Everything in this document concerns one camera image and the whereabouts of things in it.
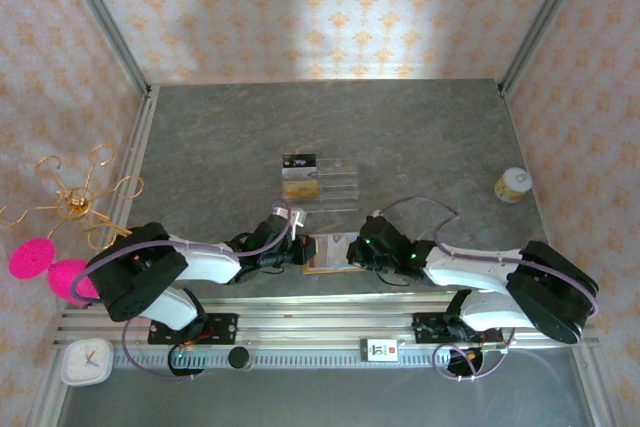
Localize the yellow leather card holder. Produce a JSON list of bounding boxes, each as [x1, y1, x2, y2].
[[301, 232, 367, 276]]

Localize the clear acrylic card stand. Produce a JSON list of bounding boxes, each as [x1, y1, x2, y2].
[[280, 151, 362, 214]]

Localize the gold card orange script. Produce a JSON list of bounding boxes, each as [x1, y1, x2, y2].
[[283, 180, 320, 200]]

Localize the white silver card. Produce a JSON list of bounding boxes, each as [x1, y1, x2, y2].
[[282, 168, 320, 184]]

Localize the black VIP card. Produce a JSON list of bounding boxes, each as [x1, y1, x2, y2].
[[282, 153, 318, 171]]

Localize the black round cap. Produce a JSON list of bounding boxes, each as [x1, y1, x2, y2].
[[227, 345, 254, 373]]

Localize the white yellow printed jar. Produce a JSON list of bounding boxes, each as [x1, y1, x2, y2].
[[493, 166, 533, 205]]

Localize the white square clock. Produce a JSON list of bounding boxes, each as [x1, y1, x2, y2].
[[60, 338, 115, 387]]

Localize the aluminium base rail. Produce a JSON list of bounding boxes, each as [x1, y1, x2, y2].
[[53, 296, 600, 350]]

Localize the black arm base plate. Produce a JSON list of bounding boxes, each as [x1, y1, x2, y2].
[[148, 313, 239, 347], [412, 311, 506, 347]]

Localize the white label black frame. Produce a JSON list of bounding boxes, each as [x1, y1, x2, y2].
[[359, 337, 401, 362]]

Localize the grey slotted cable duct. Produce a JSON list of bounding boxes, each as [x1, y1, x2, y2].
[[112, 349, 484, 369]]

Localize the aluminium table edge rail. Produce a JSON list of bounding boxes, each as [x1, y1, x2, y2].
[[27, 85, 162, 427], [499, 86, 621, 427]]

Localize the gold wire cup rack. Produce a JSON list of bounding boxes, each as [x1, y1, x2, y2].
[[0, 144, 146, 252]]

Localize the aluminium frame post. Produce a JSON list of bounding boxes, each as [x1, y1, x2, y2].
[[53, 0, 154, 97], [497, 0, 600, 97]]

